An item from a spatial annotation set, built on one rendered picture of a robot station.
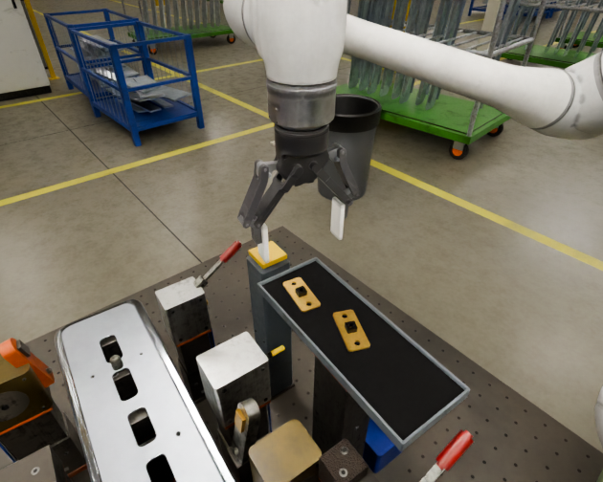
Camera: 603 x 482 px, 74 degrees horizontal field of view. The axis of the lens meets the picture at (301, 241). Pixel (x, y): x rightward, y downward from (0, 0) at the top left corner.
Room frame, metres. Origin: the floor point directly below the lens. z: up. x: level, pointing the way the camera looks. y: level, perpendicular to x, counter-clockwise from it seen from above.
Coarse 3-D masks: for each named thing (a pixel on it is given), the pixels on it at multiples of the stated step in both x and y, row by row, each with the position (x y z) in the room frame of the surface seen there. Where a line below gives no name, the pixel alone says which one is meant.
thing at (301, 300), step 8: (288, 280) 0.57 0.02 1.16; (296, 280) 0.57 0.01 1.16; (288, 288) 0.54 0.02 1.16; (296, 288) 0.54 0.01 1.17; (304, 288) 0.54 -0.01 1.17; (296, 296) 0.52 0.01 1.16; (304, 296) 0.52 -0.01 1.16; (312, 296) 0.52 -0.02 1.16; (304, 304) 0.50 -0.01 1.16; (312, 304) 0.50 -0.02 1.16; (320, 304) 0.50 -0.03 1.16
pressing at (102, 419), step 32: (96, 320) 0.61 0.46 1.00; (128, 320) 0.61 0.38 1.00; (64, 352) 0.53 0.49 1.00; (96, 352) 0.53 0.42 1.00; (128, 352) 0.53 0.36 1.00; (160, 352) 0.52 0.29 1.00; (96, 384) 0.45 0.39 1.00; (160, 384) 0.45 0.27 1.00; (96, 416) 0.39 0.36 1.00; (128, 416) 0.39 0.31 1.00; (160, 416) 0.39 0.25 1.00; (192, 416) 0.39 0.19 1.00; (96, 448) 0.33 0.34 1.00; (128, 448) 0.33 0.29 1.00; (160, 448) 0.33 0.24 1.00; (192, 448) 0.33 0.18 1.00; (96, 480) 0.28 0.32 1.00; (128, 480) 0.28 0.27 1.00; (192, 480) 0.28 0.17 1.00; (224, 480) 0.28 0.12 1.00
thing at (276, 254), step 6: (270, 246) 0.68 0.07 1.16; (276, 246) 0.68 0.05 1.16; (252, 252) 0.65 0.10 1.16; (270, 252) 0.65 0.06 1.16; (276, 252) 0.65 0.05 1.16; (282, 252) 0.65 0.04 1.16; (258, 258) 0.64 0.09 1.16; (270, 258) 0.64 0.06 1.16; (276, 258) 0.64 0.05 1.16; (282, 258) 0.64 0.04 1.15; (258, 264) 0.63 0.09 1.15; (264, 264) 0.62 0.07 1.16; (270, 264) 0.63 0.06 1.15
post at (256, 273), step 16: (256, 272) 0.63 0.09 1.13; (272, 272) 0.62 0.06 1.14; (256, 288) 0.64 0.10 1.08; (256, 304) 0.64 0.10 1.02; (256, 320) 0.65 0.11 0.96; (272, 320) 0.62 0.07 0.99; (256, 336) 0.66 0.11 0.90; (272, 336) 0.62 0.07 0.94; (288, 336) 0.64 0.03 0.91; (288, 352) 0.64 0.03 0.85; (272, 368) 0.61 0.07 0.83; (288, 368) 0.64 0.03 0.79; (272, 384) 0.61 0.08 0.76; (288, 384) 0.64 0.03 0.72
